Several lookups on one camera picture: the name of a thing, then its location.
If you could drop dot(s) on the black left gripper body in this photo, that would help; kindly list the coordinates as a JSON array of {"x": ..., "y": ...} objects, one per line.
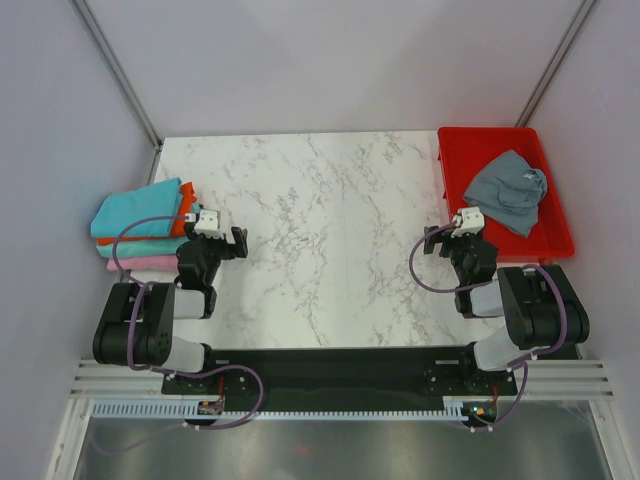
[{"x": 215, "y": 250}]

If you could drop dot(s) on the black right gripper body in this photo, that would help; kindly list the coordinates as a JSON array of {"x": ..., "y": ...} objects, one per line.
[{"x": 455, "y": 248}]

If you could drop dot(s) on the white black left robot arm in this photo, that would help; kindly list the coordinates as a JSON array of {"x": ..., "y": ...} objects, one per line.
[{"x": 136, "y": 326}]

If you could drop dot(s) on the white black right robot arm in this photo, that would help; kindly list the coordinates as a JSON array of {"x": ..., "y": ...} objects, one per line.
[{"x": 540, "y": 308}]

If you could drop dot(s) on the folded red t shirt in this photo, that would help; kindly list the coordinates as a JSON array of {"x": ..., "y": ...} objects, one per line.
[{"x": 189, "y": 200}]

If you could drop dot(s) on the folded pink t shirt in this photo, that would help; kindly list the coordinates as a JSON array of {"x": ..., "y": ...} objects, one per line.
[{"x": 145, "y": 262}]

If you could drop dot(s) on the grey t shirt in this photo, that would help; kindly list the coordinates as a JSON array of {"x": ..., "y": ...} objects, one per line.
[{"x": 509, "y": 191}]

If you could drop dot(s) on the red plastic bin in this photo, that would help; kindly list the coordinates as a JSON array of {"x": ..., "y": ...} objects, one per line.
[{"x": 465, "y": 151}]

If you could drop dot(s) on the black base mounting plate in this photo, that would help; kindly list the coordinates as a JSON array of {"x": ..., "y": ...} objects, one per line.
[{"x": 391, "y": 376}]

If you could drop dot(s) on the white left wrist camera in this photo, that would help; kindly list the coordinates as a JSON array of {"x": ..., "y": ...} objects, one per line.
[{"x": 204, "y": 224}]

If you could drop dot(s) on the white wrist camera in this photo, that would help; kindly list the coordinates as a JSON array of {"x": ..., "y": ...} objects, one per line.
[
  {"x": 204, "y": 224},
  {"x": 467, "y": 221}
]

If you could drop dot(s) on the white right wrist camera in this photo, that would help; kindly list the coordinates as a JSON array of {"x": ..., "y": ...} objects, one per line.
[{"x": 467, "y": 221}]

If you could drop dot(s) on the grey slotted cable duct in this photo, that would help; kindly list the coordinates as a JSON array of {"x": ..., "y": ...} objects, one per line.
[{"x": 196, "y": 410}]

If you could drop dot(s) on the aluminium frame rail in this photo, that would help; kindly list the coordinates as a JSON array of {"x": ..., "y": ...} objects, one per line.
[{"x": 548, "y": 380}]

